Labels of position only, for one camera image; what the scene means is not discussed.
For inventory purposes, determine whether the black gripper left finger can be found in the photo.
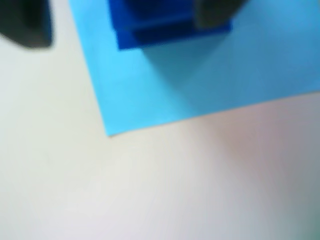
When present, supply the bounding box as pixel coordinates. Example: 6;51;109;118
0;0;55;50

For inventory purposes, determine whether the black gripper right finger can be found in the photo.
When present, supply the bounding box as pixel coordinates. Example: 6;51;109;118
194;0;250;29

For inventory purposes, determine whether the light blue paper square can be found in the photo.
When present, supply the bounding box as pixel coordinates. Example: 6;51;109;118
68;0;320;138

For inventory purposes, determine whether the medium blue cube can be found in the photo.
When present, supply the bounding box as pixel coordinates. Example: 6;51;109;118
107;0;233;52

